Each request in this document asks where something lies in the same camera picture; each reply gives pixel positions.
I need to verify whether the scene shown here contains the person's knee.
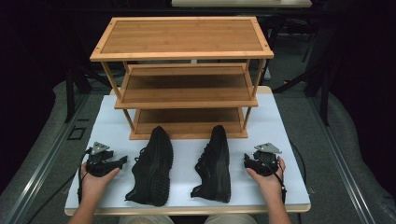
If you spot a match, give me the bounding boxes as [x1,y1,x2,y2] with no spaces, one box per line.
[204,213,258,224]
[119,215,176,224]

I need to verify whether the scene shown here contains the black mesh sneaker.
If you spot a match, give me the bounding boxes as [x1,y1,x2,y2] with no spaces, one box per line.
[190,124,233,204]

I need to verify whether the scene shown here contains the person's left knee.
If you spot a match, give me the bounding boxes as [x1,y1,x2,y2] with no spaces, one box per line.
[119,215,176,224]

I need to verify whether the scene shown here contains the wooden three-tier shoe rack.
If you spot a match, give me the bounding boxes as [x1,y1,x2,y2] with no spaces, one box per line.
[90,16,275,141]

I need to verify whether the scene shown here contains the person's left hand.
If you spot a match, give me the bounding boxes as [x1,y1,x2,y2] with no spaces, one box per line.
[79,162,121,201]

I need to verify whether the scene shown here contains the person's right knee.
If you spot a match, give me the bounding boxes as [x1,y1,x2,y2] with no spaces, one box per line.
[204,213,258,224]

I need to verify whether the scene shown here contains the person's right hand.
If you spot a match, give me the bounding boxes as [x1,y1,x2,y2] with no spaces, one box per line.
[245,156,287,196]

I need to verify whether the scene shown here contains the black knit sneaker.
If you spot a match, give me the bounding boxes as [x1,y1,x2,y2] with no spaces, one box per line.
[124,125,174,207]

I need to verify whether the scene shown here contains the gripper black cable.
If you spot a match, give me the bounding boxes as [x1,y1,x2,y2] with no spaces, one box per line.
[26,148,92,224]
[260,141,309,224]

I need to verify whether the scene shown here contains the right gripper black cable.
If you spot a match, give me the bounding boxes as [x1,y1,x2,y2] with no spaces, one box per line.
[260,141,309,224]

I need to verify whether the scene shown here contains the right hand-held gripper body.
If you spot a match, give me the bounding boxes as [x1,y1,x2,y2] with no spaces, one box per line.
[252,142,283,177]

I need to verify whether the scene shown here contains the white table mat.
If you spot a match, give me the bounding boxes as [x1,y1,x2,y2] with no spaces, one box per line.
[64,92,311,210]

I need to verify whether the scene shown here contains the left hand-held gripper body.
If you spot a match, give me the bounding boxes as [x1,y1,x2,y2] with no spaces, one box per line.
[85,141,115,178]

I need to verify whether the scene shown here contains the black metal stand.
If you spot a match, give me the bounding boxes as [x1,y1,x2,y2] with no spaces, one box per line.
[63,55,113,124]
[272,31,335,127]

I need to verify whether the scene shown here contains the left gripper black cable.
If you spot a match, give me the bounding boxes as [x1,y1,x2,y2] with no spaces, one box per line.
[26,148,92,224]

